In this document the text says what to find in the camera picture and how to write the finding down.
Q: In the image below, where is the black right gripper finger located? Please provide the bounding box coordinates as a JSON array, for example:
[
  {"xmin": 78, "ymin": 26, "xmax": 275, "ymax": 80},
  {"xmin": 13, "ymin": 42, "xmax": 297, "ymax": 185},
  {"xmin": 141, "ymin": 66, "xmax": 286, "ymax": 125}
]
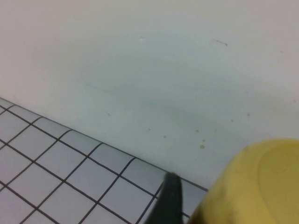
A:
[{"xmin": 146, "ymin": 172, "xmax": 185, "ymax": 224}]

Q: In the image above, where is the yellow plastic cup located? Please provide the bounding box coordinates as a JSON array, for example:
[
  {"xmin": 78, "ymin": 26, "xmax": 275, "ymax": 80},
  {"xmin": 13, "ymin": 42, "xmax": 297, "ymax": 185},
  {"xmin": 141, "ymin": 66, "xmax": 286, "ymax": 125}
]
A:
[{"xmin": 188, "ymin": 138, "xmax": 299, "ymax": 224}]

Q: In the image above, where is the white black checked tablecloth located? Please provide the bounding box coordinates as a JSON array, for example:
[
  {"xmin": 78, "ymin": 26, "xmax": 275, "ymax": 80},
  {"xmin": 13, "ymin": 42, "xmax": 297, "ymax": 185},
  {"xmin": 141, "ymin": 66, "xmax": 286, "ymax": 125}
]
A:
[{"xmin": 0, "ymin": 97, "xmax": 209, "ymax": 224}]

